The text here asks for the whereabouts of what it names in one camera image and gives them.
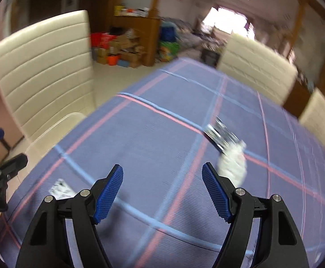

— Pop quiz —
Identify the window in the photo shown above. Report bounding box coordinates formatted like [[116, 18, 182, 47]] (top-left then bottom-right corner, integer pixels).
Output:
[[202, 6, 256, 39]]

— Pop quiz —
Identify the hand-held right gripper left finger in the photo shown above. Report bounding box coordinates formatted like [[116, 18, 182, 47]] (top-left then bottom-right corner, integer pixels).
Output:
[[15, 164, 124, 268]]

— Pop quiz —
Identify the low dark side table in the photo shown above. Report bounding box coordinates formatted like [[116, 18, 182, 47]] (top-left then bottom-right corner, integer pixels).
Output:
[[201, 49, 220, 68]]

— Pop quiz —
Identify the blue plaid tablecloth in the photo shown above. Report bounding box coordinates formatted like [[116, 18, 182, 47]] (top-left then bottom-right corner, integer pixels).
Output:
[[0, 57, 325, 268]]

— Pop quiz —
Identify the pile of cardboard boxes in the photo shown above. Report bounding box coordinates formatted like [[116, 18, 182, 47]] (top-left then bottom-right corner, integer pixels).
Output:
[[92, 29, 148, 69]]

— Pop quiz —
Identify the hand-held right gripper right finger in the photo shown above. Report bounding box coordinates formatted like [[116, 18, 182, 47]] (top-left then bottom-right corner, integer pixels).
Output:
[[202, 162, 310, 268]]

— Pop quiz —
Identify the wooden cabinet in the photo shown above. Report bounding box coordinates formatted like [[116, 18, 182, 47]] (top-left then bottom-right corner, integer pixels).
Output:
[[113, 0, 163, 68]]

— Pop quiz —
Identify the red plastic bag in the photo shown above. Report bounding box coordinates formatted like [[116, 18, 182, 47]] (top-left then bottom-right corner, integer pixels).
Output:
[[91, 32, 116, 48]]

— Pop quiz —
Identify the cream quilted leather chair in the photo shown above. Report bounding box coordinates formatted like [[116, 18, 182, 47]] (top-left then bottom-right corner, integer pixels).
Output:
[[216, 33, 299, 106], [299, 87, 325, 146], [0, 10, 96, 152]]

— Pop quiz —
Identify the clear plastic bin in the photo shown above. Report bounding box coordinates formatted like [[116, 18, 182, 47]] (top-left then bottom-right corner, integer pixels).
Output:
[[25, 112, 87, 161]]

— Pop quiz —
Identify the colourful printed bag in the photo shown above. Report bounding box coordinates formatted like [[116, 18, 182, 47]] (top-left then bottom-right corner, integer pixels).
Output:
[[159, 40, 179, 62]]

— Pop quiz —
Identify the white paper tissue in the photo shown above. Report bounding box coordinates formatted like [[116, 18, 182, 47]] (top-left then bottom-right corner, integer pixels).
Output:
[[218, 142, 247, 186]]

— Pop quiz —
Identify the grey sofa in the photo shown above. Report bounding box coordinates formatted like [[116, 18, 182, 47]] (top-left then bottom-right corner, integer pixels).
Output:
[[176, 19, 208, 46]]

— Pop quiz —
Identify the white fabric label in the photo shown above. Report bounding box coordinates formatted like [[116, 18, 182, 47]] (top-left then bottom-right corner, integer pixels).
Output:
[[49, 179, 75, 199]]

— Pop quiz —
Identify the clear plastic packaging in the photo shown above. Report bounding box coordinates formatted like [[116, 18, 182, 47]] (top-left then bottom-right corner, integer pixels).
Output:
[[204, 118, 240, 152]]

